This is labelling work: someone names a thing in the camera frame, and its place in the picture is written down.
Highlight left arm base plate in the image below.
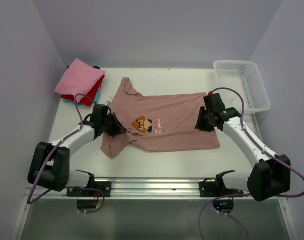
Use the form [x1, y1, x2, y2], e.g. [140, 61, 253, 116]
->
[66, 181, 112, 198]

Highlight teal t shirt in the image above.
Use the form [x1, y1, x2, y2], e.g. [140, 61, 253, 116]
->
[61, 76, 105, 107]

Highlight aluminium mounting rail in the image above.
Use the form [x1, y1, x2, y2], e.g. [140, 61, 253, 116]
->
[24, 177, 252, 200]

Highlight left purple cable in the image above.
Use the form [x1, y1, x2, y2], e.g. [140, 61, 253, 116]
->
[26, 93, 106, 215]

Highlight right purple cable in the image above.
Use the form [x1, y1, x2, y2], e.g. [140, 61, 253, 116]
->
[197, 87, 304, 240]

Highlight white plastic basket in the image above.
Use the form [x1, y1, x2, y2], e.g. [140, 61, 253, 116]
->
[213, 60, 271, 115]

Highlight dusty pink printed t shirt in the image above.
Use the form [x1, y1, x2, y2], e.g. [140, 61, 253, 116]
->
[101, 77, 220, 158]

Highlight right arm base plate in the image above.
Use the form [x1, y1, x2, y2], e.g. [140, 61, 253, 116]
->
[198, 178, 244, 198]

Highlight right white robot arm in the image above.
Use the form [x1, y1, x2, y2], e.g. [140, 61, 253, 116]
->
[195, 93, 290, 202]

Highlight purple cable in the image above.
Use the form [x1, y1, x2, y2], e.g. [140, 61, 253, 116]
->
[197, 87, 304, 240]
[26, 93, 106, 215]

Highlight red t shirt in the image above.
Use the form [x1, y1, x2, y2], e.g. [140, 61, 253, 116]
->
[76, 75, 105, 107]

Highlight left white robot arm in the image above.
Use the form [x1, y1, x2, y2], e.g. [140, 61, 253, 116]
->
[27, 104, 126, 197]

